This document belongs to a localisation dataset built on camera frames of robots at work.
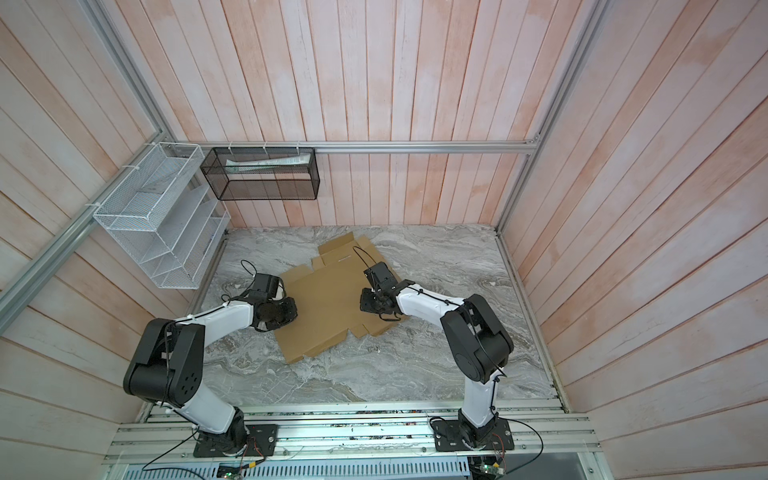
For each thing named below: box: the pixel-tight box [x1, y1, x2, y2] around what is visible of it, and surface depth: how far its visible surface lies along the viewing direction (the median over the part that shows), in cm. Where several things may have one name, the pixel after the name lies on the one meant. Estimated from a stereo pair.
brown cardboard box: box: [274, 232, 410, 364], surface depth 94 cm
